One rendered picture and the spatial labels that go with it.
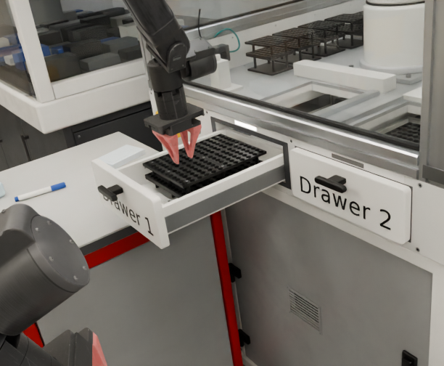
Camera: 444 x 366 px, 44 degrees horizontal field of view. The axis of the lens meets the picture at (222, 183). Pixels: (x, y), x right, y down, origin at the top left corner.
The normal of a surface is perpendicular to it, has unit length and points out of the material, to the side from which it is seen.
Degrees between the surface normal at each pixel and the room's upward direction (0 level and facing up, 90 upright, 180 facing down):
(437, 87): 90
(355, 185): 90
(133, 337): 90
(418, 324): 90
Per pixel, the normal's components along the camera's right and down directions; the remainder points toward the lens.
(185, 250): 0.58, 0.29
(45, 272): 0.10, 0.26
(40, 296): 0.28, 0.49
